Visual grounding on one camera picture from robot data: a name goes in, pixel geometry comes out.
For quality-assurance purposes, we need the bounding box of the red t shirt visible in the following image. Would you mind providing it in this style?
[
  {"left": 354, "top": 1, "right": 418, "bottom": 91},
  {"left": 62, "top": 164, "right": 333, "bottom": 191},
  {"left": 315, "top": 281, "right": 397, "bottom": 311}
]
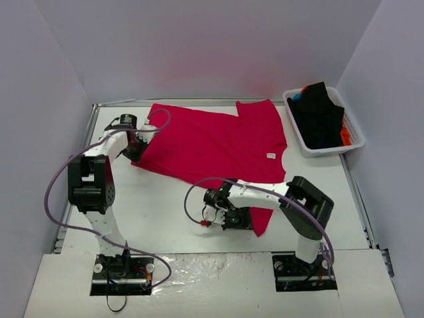
[{"left": 130, "top": 101, "right": 288, "bottom": 239}]

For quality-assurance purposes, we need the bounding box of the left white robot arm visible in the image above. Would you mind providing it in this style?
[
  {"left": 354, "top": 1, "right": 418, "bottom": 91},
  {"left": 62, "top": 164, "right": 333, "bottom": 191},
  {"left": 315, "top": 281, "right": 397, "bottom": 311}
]
[{"left": 68, "top": 114, "right": 156, "bottom": 277}]

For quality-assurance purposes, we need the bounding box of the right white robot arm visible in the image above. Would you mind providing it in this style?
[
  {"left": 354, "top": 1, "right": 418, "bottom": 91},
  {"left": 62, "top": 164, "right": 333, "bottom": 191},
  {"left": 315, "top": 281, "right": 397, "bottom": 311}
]
[{"left": 203, "top": 176, "right": 334, "bottom": 274}]

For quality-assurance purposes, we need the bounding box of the white plastic basket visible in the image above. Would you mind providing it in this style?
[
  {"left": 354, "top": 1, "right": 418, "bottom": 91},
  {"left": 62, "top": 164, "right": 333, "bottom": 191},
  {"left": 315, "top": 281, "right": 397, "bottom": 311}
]
[{"left": 282, "top": 86, "right": 365, "bottom": 158}]

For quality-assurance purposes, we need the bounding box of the black t shirt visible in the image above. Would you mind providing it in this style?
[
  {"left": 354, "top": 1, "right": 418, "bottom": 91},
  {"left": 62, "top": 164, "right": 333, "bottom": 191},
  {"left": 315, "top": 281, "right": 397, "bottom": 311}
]
[{"left": 288, "top": 82, "right": 345, "bottom": 149}]

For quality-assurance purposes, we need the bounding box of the blue t shirt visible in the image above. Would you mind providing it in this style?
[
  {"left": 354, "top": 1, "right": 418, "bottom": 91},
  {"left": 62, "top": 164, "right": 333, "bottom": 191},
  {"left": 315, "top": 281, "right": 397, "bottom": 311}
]
[{"left": 292, "top": 93, "right": 301, "bottom": 101}]

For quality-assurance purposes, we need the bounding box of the orange t shirt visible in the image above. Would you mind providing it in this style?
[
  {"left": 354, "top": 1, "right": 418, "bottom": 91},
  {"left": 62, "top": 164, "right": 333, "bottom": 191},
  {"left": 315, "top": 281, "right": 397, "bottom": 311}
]
[{"left": 341, "top": 126, "right": 351, "bottom": 146}]

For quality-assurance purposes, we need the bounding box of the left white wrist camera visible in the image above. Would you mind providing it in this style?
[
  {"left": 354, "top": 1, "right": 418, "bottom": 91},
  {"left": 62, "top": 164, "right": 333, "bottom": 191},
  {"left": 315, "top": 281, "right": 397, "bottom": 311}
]
[{"left": 135, "top": 125, "right": 160, "bottom": 144}]

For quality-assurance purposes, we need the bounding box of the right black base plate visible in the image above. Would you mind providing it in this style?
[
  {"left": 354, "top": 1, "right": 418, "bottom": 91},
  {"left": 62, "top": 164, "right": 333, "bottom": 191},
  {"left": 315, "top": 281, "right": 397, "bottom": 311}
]
[{"left": 272, "top": 252, "right": 337, "bottom": 292}]

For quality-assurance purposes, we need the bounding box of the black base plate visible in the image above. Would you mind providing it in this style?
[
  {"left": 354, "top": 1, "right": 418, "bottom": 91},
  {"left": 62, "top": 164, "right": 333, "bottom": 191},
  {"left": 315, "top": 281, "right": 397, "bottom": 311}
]
[
  {"left": 272, "top": 252, "right": 337, "bottom": 292},
  {"left": 89, "top": 256, "right": 155, "bottom": 296}
]

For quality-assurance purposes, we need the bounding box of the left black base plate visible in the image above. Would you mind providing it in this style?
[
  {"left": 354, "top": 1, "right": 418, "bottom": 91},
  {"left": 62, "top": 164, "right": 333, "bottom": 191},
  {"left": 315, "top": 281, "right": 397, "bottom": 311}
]
[{"left": 89, "top": 256, "right": 155, "bottom": 296}]

